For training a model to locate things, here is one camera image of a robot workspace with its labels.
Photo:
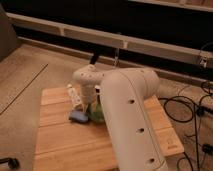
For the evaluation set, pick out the green ceramic bowl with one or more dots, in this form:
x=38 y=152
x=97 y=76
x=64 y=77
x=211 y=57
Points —
x=97 y=116

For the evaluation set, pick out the black cylindrical post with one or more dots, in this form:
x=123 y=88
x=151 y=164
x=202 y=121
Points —
x=94 y=58

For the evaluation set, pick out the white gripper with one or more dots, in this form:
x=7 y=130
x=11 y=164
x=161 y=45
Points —
x=88 y=93

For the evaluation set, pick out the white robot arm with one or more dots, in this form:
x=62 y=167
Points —
x=122 y=95

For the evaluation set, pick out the black office chair wheel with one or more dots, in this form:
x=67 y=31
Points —
x=13 y=163

